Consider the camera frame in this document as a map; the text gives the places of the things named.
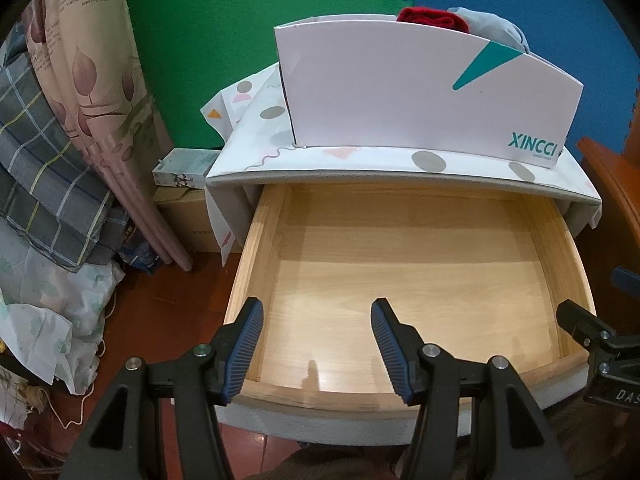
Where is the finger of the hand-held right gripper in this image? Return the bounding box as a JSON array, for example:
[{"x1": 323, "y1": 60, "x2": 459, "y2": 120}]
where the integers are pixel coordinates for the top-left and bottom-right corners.
[
  {"x1": 611, "y1": 267, "x2": 640, "y2": 294},
  {"x1": 556, "y1": 299, "x2": 640, "y2": 377}
]

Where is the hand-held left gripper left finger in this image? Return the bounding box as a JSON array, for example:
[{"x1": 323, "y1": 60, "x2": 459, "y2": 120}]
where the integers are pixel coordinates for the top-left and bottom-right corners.
[{"x1": 60, "y1": 296, "x2": 265, "y2": 480}]

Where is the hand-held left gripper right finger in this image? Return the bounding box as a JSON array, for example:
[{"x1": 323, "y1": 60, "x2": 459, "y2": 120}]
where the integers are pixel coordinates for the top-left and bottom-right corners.
[{"x1": 370, "y1": 297, "x2": 571, "y2": 480}]

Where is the wooden drawer grey front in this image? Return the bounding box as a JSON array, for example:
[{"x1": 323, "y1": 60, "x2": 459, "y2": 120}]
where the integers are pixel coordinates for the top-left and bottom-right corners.
[{"x1": 222, "y1": 182, "x2": 598, "y2": 448}]

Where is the white cardboard box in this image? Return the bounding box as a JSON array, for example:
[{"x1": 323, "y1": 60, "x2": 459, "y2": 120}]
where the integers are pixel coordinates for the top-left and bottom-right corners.
[{"x1": 273, "y1": 7, "x2": 585, "y2": 170}]

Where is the periwinkle blue underwear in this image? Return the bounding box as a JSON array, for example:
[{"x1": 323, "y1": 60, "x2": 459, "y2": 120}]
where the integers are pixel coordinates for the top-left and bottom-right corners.
[{"x1": 447, "y1": 6, "x2": 531, "y2": 56}]

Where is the red underwear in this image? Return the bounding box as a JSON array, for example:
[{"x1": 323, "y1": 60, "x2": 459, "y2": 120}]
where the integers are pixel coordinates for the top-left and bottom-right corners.
[{"x1": 397, "y1": 6, "x2": 471, "y2": 36}]

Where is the orange wooden furniture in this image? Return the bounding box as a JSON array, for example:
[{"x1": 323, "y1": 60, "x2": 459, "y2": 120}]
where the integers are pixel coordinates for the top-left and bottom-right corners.
[{"x1": 575, "y1": 136, "x2": 640, "y2": 242}]

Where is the blue printed packet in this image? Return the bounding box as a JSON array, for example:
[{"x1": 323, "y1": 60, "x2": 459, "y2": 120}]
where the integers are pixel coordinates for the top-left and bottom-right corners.
[{"x1": 119, "y1": 237, "x2": 162, "y2": 275}]

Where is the brown cardboard box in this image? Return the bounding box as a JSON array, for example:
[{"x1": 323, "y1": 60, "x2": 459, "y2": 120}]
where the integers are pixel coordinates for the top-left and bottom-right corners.
[{"x1": 152, "y1": 186, "x2": 223, "y2": 256}]

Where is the grey nightstand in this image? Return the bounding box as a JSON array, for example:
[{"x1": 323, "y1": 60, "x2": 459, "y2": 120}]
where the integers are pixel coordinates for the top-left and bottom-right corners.
[{"x1": 205, "y1": 167, "x2": 603, "y2": 241}]

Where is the small white green carton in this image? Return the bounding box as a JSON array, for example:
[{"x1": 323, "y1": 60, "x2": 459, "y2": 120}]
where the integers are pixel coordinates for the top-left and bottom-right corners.
[{"x1": 152, "y1": 147, "x2": 221, "y2": 190}]

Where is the white leaf print cloth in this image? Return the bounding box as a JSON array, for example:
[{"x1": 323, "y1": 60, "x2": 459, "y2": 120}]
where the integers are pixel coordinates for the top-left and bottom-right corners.
[{"x1": 0, "y1": 220, "x2": 126, "y2": 397}]

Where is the white patterned cover sheet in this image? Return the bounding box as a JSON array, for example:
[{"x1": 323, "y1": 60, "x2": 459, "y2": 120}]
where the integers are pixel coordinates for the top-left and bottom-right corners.
[{"x1": 200, "y1": 62, "x2": 603, "y2": 268}]

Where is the cream lace cloth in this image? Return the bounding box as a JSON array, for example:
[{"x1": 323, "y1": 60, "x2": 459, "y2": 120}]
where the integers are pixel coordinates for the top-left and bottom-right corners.
[{"x1": 0, "y1": 362, "x2": 51, "y2": 416}]

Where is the blue foam mat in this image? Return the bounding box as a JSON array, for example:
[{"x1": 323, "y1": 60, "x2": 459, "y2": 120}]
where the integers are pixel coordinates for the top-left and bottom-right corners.
[{"x1": 397, "y1": 0, "x2": 640, "y2": 157}]

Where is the grey plaid cloth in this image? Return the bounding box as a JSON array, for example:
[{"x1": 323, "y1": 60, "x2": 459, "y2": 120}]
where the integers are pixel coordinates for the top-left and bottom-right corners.
[{"x1": 0, "y1": 20, "x2": 131, "y2": 273}]

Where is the pink floral print cloth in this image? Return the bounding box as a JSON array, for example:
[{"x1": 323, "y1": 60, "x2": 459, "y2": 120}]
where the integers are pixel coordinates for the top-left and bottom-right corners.
[{"x1": 22, "y1": 0, "x2": 193, "y2": 273}]

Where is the green foam mat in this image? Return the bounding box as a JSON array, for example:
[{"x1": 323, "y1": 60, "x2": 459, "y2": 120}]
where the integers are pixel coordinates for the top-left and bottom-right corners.
[{"x1": 120, "y1": 0, "x2": 416, "y2": 149}]

